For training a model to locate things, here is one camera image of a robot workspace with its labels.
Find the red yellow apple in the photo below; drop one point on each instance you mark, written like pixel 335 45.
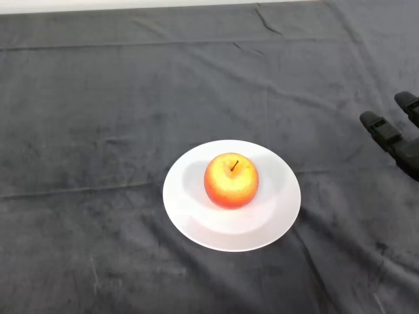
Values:
pixel 231 181

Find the black cloth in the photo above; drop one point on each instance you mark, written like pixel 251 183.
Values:
pixel 209 81

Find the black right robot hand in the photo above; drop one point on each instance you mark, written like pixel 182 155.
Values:
pixel 404 152

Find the white round plate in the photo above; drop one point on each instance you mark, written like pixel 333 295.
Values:
pixel 235 229

